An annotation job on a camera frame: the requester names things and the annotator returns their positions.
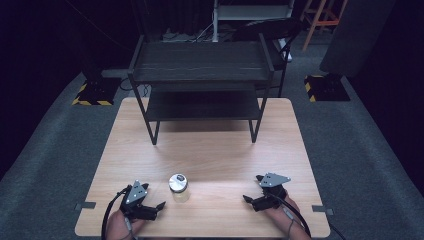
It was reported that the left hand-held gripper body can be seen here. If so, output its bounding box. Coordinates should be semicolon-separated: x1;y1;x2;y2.
119;179;159;222

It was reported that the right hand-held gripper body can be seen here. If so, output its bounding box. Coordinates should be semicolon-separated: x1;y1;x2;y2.
252;172;292;213

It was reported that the glass jar with silver lid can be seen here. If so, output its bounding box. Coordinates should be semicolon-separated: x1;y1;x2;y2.
168;173;192;204

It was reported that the person's right hand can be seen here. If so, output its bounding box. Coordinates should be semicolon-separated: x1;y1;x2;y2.
264;195;313;240

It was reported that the person's left hand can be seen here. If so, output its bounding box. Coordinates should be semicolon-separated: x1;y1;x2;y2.
105;208;148;240

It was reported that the grey tape strip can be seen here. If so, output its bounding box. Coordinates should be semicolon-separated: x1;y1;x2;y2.
311;205;335;216
74;201;97;211

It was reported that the black base with hazard stripes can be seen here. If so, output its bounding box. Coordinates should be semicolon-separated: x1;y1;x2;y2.
303;73;352;103
71;69;122;107

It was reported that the black two-tier shelf rack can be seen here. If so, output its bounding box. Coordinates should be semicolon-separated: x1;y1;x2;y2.
127;32;276;146

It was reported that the black chair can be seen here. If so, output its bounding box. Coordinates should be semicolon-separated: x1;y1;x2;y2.
233;18;303;98

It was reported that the wooden stool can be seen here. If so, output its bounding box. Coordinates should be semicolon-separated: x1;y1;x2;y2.
299;0;349;52

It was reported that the grey curtain panel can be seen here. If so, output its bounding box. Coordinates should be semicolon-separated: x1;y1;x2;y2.
319;0;398;78

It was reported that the bundle of floor cables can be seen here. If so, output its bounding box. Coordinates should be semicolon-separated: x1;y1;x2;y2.
161;21;216;44

